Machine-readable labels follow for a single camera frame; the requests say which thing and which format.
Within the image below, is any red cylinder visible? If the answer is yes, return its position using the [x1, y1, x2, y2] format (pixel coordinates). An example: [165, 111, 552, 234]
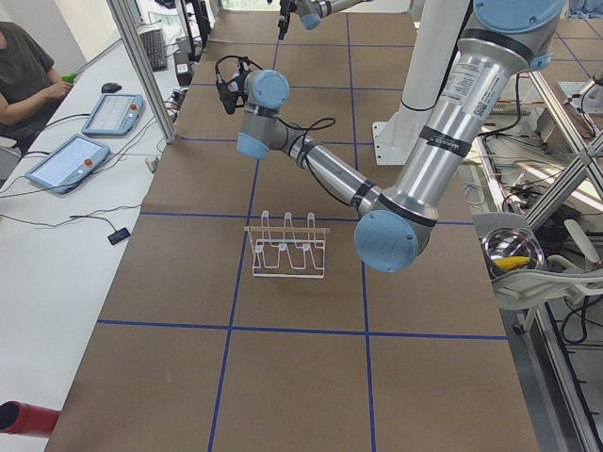
[1, 401, 60, 438]

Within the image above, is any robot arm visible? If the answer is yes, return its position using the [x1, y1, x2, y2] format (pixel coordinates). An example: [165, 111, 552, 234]
[278, 0, 370, 40]
[225, 1, 563, 272]

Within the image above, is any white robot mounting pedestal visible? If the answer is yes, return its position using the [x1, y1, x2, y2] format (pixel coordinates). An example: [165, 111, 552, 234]
[372, 0, 472, 166]

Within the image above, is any black keyboard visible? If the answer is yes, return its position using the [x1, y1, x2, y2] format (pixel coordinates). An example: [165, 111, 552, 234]
[139, 28, 168, 72]

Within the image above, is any black computer mouse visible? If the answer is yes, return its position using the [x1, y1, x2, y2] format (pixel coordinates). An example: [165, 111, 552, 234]
[101, 82, 122, 93]

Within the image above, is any seated person dark shirt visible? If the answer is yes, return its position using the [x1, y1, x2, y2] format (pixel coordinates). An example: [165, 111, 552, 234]
[1, 22, 73, 153]

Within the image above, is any small black puck device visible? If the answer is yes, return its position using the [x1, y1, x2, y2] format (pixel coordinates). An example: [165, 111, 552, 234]
[107, 228, 130, 245]

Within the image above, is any aluminium frame post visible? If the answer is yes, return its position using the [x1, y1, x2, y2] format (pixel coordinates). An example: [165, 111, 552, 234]
[106, 0, 176, 144]

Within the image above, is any upper teach pendant tablet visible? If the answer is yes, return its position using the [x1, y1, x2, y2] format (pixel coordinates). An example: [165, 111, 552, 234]
[81, 93, 144, 137]

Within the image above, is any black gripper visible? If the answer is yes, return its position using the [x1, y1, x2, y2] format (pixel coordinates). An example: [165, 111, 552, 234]
[278, 0, 295, 40]

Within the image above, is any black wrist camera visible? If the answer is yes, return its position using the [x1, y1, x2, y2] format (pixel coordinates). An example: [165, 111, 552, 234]
[214, 56, 252, 115]

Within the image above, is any steel bowl with corn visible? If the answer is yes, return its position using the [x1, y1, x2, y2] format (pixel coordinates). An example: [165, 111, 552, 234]
[481, 227, 546, 279]

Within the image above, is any white wire cup holder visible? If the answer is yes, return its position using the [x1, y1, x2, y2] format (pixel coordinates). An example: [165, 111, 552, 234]
[243, 210, 330, 279]

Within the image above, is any lower teach pendant tablet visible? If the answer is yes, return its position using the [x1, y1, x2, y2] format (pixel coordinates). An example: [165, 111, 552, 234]
[24, 134, 110, 194]

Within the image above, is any teach pendant tablet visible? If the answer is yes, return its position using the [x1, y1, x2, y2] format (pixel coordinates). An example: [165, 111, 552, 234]
[81, 93, 144, 137]
[24, 134, 110, 194]

